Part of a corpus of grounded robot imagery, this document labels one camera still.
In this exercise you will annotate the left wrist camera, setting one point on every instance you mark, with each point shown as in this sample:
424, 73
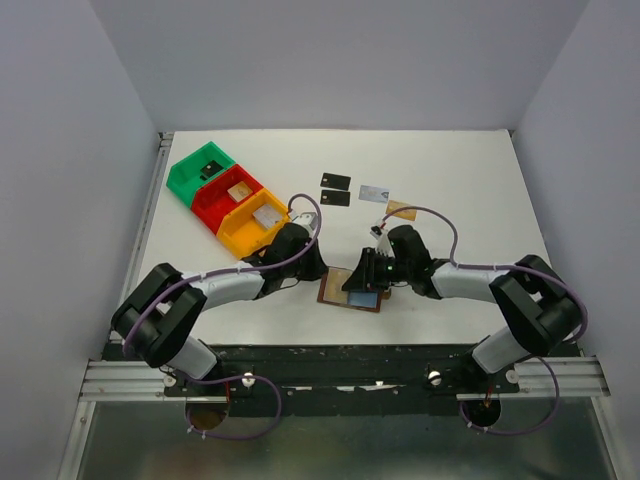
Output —
307, 220

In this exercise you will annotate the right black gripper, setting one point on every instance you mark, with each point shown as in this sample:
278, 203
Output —
365, 277

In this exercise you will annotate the yellow plastic bin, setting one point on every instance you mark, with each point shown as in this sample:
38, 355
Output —
241, 234

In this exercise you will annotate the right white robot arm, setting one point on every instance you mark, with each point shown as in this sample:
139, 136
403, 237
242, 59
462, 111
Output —
538, 311

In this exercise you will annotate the brown leather card holder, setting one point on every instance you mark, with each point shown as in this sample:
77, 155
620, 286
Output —
368, 302

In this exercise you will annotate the green plastic bin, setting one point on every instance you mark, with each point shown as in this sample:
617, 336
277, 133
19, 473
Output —
184, 177

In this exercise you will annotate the silver card in yellow bin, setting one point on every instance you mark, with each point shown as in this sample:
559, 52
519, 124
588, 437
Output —
267, 216

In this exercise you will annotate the gold card in red bin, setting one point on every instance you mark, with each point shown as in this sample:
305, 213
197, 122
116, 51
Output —
239, 192

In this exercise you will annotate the silver VIP credit card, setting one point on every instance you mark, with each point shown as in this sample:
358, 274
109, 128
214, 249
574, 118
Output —
373, 194

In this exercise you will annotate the red plastic bin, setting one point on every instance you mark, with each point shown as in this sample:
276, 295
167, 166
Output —
212, 202

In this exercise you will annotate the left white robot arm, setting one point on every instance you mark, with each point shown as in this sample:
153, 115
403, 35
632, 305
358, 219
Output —
156, 319

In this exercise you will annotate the aluminium rail frame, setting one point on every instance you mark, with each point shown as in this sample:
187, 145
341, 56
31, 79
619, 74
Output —
71, 463

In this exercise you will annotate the black credit card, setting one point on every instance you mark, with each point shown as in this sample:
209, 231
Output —
335, 181
333, 197

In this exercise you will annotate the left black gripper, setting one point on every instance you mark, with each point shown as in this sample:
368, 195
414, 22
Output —
318, 265

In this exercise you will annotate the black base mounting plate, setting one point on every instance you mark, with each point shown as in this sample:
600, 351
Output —
338, 380

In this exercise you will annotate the black card in green bin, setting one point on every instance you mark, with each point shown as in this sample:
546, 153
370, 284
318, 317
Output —
210, 170

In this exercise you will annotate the gold credit card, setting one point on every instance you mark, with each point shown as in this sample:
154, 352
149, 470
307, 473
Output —
400, 210
333, 293

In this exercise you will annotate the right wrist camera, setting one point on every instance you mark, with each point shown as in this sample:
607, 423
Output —
383, 244

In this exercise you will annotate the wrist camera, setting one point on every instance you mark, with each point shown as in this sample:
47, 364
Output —
307, 220
383, 244

